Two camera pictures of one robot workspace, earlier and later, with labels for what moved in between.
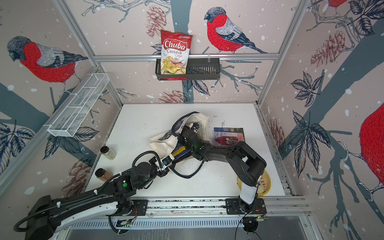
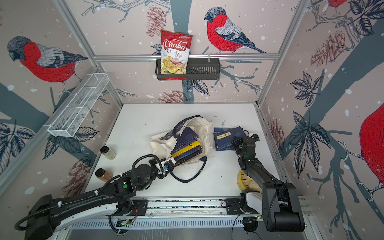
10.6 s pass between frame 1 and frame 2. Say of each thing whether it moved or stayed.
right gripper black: moved
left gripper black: stayed
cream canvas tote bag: stayed
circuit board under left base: stayed
